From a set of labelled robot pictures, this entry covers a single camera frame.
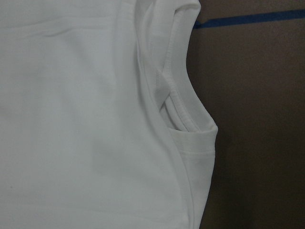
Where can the white printed long-sleeve shirt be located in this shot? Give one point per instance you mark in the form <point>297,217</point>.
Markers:
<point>100,127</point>

